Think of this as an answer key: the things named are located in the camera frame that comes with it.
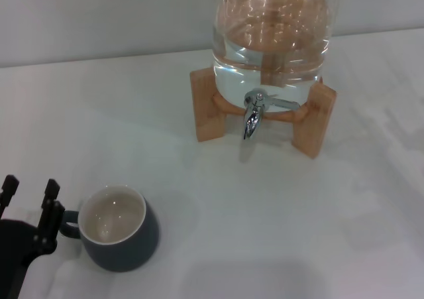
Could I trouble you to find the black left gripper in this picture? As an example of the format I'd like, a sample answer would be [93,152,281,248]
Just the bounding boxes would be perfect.
[0,175,66,299]

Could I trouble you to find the dark grey ceramic cup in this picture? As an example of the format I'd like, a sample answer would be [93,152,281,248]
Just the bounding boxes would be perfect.
[58,184,161,272]

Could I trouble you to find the chrome faucet tap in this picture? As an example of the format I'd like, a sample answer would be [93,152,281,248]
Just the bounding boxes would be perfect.
[241,88,301,141]

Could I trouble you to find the wooden dispenser stand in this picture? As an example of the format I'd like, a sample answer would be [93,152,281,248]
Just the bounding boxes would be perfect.
[189,67,338,160]

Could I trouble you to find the clear glass water jar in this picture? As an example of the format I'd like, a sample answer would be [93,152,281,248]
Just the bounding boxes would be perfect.
[211,0,341,114]

